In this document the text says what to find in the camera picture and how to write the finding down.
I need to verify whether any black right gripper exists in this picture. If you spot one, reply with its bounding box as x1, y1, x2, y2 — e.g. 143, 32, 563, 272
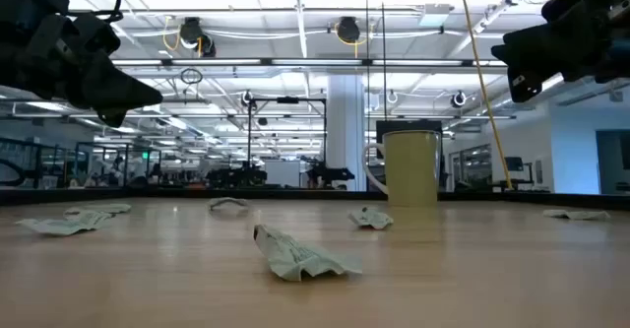
490, 0, 630, 103

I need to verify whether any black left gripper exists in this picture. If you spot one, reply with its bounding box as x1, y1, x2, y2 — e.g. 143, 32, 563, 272
0, 12, 163, 129

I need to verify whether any green-white sweetener packet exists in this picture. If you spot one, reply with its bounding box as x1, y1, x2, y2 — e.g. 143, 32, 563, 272
14, 211, 115, 237
63, 202, 133, 217
206, 196, 251, 213
252, 223, 364, 283
542, 208, 611, 222
346, 206, 395, 231

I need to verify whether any distant monitor desk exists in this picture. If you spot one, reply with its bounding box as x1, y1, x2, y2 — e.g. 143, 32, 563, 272
491, 156, 537, 192

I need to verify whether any black display screen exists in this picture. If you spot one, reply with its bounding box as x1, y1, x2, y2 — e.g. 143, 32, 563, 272
376, 119, 443, 171

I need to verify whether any pale green ceramic mug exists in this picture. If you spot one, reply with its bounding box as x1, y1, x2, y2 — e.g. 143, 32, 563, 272
362, 129, 443, 208

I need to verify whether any white board panel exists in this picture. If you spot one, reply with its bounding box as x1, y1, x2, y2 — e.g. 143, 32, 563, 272
264, 159, 301, 189

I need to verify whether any white building pillar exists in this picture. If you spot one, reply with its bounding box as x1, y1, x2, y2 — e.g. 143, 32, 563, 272
326, 74, 368, 192

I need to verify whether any ceiling light strip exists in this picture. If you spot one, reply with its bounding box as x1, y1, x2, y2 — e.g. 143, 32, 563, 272
111, 57, 508, 68

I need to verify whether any yellow hanging cable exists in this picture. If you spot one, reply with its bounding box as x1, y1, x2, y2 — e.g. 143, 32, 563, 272
457, 0, 514, 190

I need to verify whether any black hanging cable with coil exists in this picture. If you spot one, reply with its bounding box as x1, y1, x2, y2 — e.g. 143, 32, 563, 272
378, 0, 389, 122

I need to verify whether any thin black hanging cable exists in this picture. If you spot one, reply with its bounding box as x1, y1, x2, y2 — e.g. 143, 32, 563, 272
364, 0, 371, 191

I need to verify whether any black metal gantry frame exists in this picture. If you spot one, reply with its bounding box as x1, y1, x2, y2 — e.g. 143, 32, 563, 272
247, 96, 328, 187

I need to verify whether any black metal table frame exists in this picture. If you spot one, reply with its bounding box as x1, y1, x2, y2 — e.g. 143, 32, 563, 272
0, 186, 630, 211

